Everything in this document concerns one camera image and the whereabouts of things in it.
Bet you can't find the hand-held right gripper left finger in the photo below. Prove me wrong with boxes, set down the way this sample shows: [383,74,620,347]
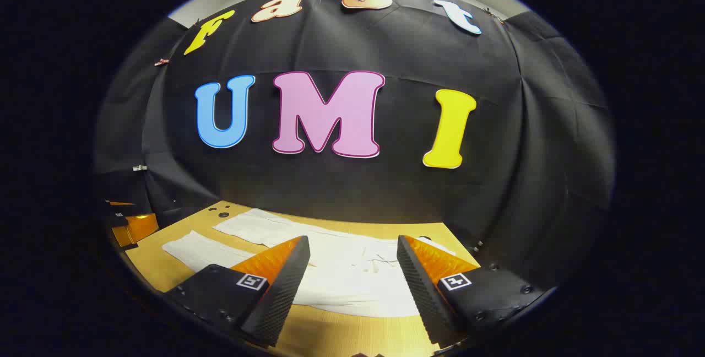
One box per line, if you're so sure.
[164,235,312,348]

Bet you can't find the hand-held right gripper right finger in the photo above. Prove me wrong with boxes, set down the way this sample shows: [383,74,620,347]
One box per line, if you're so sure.
[395,234,554,348]

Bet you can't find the white jeans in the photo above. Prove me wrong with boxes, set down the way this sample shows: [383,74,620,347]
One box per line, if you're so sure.
[161,208,458,318]

